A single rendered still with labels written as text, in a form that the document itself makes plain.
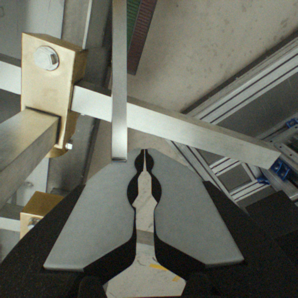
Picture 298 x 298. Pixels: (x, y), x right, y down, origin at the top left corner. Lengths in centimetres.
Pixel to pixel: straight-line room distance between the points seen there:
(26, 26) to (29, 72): 24
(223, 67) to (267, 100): 28
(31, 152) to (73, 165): 25
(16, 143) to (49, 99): 7
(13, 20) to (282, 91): 96
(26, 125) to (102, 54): 18
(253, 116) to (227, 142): 76
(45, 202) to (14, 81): 20
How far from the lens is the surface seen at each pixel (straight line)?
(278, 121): 110
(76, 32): 35
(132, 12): 34
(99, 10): 28
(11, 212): 41
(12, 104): 52
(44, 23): 46
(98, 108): 23
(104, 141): 120
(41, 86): 24
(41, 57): 21
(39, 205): 37
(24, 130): 21
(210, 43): 109
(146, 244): 40
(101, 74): 35
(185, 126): 24
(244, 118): 100
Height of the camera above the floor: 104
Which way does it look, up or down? 60 degrees down
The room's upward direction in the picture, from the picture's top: 177 degrees clockwise
